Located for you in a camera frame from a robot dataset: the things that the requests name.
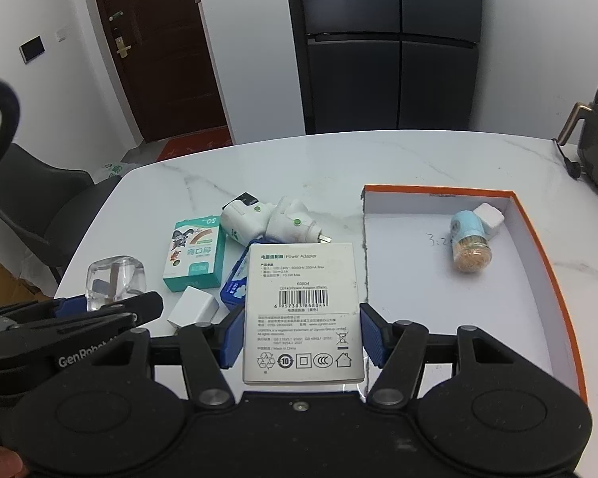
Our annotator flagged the black chair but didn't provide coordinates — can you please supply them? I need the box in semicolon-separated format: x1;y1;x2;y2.
0;143;122;282

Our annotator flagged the cardboard box on floor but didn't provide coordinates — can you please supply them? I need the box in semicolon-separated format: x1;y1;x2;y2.
0;243;56;310

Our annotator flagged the person's left hand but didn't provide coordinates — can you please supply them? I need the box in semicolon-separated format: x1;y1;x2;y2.
0;447;28;478

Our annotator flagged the orange rimmed white box lid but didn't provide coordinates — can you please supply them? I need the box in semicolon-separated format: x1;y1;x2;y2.
362;184;586;396

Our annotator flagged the dark brown wooden door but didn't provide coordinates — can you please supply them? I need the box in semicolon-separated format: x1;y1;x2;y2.
96;0;226;141

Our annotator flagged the teal bandage box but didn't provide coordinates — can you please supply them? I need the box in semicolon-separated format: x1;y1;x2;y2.
163;216;226;292

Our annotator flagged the black power cord plug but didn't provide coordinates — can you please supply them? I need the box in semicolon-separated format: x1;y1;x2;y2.
552;138;582;180

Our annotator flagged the white cube usb charger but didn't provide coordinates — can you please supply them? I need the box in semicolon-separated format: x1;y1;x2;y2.
473;203;504;239

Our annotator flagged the white power adapter box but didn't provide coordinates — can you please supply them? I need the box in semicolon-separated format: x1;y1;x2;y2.
243;243;365;385

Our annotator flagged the white wall switch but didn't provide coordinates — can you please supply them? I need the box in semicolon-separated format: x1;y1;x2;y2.
56;28;68;42

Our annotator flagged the red door mat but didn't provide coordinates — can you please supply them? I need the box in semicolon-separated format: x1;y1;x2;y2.
157;126;233;161

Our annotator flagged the white wall charger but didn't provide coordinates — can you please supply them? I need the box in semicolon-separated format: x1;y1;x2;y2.
167;287;219;329

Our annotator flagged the gold door handle lock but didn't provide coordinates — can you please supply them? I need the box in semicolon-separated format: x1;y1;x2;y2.
109;11;132;58

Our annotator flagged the white mosquito plug with prongs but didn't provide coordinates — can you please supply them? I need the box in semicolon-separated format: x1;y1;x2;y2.
264;196;331;244

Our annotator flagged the dark four door refrigerator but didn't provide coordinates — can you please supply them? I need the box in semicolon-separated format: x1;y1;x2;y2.
288;0;483;134

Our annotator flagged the clear liquid refill bottle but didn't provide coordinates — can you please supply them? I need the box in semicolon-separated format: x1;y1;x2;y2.
85;256;147;311

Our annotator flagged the black wall control panel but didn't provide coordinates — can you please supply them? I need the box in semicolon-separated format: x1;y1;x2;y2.
19;36;46;65

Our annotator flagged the blue lid toothpick jar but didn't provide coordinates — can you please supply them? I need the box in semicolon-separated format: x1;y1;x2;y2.
450;210;492;273

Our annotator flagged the white mosquito plug with black tab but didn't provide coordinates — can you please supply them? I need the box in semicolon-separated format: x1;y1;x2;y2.
220;192;275;246

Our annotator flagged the white green plastic bag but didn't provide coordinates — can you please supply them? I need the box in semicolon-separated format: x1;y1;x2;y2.
92;162;138;184

